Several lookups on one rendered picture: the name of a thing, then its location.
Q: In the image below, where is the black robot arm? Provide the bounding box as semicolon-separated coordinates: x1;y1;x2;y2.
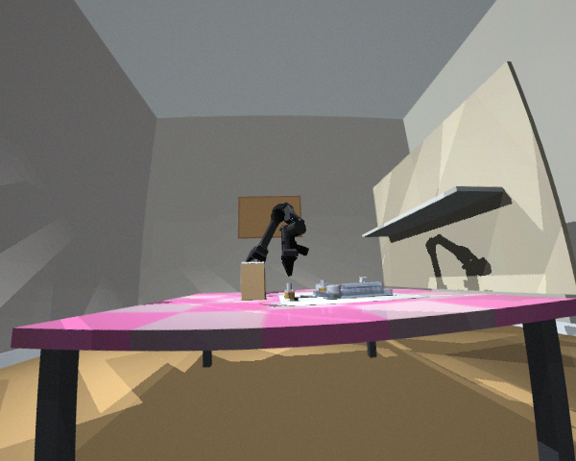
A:
246;203;309;264

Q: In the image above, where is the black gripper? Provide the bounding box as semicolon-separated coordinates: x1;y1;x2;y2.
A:
281;238;299;277

